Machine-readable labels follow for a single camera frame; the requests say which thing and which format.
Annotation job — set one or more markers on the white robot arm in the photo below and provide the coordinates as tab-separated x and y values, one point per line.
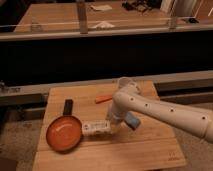
195	121

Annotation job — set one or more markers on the white paper on table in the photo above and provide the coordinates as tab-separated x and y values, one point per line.
101	7

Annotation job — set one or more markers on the orange carrot piece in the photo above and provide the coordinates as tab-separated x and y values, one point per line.
101	99

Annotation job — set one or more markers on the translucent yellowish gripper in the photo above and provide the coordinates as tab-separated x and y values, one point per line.
115	125

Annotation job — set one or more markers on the translucent plastic cup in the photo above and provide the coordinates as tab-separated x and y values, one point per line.
123	81

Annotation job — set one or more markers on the orange ceramic bowl pan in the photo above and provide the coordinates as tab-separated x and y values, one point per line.
65	132

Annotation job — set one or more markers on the black items on table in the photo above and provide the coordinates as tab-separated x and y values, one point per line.
141	5

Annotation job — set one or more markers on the white crumpled cloth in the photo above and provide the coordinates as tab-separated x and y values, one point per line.
103	25

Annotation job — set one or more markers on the wooden cutting board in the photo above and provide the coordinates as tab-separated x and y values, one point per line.
152	146

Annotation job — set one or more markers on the blue sponge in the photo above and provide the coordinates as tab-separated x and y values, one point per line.
132	121

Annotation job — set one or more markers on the metal vertical post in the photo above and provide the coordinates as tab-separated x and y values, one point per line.
81	11

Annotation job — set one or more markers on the metal rail beam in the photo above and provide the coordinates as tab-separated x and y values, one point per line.
185	88

